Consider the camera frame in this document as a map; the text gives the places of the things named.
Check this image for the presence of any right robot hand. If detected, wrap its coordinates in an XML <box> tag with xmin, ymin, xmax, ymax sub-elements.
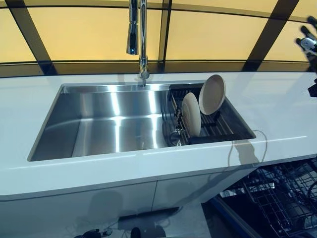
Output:
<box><xmin>296</xmin><ymin>15</ymin><xmax>317</xmax><ymax>57</ymax></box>

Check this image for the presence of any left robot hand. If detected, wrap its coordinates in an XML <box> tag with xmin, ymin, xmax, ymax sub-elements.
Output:
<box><xmin>83</xmin><ymin>229</ymin><xmax>112</xmax><ymax>238</ymax></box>

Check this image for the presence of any large beige plate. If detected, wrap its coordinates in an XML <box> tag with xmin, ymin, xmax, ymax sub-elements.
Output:
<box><xmin>199</xmin><ymin>74</ymin><xmax>227</xmax><ymax>116</ymax></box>

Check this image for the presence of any small beige plate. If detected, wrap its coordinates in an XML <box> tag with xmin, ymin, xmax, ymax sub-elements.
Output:
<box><xmin>182</xmin><ymin>93</ymin><xmax>202</xmax><ymax>137</ymax></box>

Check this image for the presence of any white glossy cabinet door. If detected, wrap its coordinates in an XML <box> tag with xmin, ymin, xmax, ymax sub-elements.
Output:
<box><xmin>0</xmin><ymin>179</ymin><xmax>159</xmax><ymax>238</ymax></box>
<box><xmin>151</xmin><ymin>170</ymin><xmax>250</xmax><ymax>212</ymax></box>

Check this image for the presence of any stainless steel sink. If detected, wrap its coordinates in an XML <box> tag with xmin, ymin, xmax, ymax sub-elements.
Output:
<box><xmin>26</xmin><ymin>83</ymin><xmax>257</xmax><ymax>162</ymax></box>

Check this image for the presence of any black dish drying rack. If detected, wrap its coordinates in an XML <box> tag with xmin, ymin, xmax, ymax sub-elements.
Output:
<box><xmin>162</xmin><ymin>83</ymin><xmax>235</xmax><ymax>146</ymax></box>

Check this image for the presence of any chrome gooseneck faucet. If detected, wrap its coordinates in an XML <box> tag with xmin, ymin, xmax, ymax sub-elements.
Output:
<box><xmin>126</xmin><ymin>0</ymin><xmax>151</xmax><ymax>87</ymax></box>

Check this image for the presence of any black wire dishwasher rack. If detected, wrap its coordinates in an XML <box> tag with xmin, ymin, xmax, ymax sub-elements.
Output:
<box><xmin>242</xmin><ymin>158</ymin><xmax>317</xmax><ymax>238</ymax></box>

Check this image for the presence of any dark window frame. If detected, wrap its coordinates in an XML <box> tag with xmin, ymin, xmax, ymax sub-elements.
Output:
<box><xmin>0</xmin><ymin>0</ymin><xmax>317</xmax><ymax>75</ymax></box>

